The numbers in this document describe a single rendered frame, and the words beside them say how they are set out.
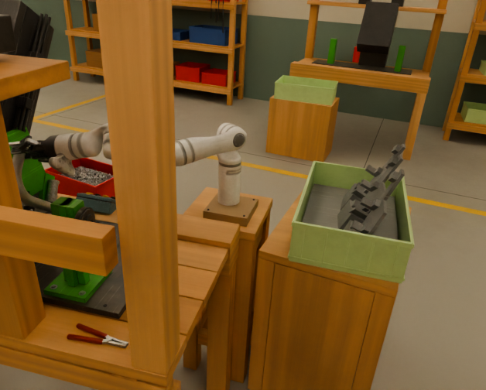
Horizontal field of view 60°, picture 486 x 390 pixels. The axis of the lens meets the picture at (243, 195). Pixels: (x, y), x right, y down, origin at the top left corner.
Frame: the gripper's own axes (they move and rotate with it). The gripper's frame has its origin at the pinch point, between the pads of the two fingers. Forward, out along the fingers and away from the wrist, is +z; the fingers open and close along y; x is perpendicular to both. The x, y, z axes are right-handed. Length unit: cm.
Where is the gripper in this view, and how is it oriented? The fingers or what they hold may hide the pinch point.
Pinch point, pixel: (22, 152)
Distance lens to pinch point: 138.7
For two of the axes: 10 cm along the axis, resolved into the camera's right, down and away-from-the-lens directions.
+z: -9.6, 0.7, 2.6
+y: -2.7, -3.5, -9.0
